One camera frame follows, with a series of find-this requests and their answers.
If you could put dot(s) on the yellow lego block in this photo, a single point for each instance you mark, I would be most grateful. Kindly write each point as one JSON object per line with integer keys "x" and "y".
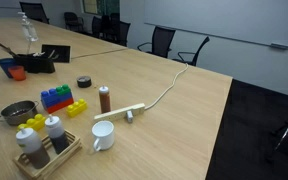
{"x": 36, "y": 123}
{"x": 76, "y": 108}

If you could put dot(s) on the black tape roll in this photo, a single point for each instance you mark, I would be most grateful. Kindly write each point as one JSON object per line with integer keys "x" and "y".
{"x": 84, "y": 81}

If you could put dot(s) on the whiteboard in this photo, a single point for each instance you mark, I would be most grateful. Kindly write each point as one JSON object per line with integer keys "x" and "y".
{"x": 256, "y": 21}

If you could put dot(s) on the yellow lego block left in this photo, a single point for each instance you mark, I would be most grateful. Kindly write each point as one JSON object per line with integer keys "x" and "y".
{"x": 36, "y": 123}

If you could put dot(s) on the black office chair angled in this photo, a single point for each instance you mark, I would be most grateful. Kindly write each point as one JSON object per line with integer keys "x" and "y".
{"x": 195, "y": 55}

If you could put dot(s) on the steel pot with handles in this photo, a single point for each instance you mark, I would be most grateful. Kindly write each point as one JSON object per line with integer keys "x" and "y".
{"x": 19, "y": 112}

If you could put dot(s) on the clear soap dispenser bottle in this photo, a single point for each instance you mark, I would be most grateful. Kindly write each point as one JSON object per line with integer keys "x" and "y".
{"x": 28, "y": 28}

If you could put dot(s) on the yellow lego block right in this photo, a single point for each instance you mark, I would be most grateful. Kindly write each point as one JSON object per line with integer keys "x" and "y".
{"x": 76, "y": 108}

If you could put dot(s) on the black office chair far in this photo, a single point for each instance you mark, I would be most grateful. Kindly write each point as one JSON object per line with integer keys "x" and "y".
{"x": 114, "y": 30}

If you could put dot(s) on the white mug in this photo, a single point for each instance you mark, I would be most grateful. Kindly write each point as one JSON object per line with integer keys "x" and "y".
{"x": 103, "y": 132}

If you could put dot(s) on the black office chair left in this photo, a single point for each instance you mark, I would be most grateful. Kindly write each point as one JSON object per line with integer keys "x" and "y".
{"x": 73, "y": 21}

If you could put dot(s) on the white plug adapter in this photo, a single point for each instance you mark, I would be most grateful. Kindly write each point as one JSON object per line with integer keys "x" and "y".
{"x": 129, "y": 116}

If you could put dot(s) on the orange plastic cup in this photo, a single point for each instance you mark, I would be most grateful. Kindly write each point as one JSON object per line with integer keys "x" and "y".
{"x": 17, "y": 72}

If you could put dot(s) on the black office chair near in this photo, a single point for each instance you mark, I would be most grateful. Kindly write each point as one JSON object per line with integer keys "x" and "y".
{"x": 161, "y": 41}

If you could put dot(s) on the whiteboard eraser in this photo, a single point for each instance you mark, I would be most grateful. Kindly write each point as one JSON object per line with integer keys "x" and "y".
{"x": 279, "y": 46}

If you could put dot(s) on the black utensil bin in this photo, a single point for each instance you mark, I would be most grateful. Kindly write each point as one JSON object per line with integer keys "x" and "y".
{"x": 36, "y": 64}

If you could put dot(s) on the black chair top left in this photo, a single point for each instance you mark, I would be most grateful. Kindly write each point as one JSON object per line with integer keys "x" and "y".
{"x": 34, "y": 11}

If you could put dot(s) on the red lego base block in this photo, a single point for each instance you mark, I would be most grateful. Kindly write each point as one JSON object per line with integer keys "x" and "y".
{"x": 59, "y": 105}

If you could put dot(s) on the brown sauce squeeze bottle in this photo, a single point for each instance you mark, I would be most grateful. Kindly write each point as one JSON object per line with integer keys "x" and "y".
{"x": 104, "y": 95}

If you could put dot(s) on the sauce bottle in tray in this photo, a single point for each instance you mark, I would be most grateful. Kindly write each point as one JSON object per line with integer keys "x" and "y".
{"x": 56, "y": 133}
{"x": 32, "y": 147}

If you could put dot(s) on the rear sauce bottle in tray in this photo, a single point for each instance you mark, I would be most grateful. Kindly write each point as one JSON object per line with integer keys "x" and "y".
{"x": 56, "y": 133}

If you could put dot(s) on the cream power strip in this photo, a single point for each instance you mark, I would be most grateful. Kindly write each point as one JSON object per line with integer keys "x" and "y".
{"x": 121, "y": 113}

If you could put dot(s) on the black tablet stand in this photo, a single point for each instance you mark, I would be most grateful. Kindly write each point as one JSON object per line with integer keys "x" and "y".
{"x": 57, "y": 53}

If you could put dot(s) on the front sauce bottle in tray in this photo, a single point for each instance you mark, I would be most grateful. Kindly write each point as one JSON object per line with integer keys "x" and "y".
{"x": 32, "y": 147}

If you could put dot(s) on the blue lego block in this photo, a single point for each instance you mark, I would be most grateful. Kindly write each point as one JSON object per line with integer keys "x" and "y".
{"x": 49, "y": 98}
{"x": 60, "y": 98}

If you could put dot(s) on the blue plastic cup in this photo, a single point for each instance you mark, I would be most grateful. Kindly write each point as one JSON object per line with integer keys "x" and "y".
{"x": 5, "y": 63}

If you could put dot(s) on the black office chair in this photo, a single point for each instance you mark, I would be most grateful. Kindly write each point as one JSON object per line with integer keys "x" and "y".
{"x": 73, "y": 21}
{"x": 114, "y": 30}
{"x": 161, "y": 41}

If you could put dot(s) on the green lego block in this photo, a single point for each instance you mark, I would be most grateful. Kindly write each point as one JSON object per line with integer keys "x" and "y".
{"x": 63, "y": 90}

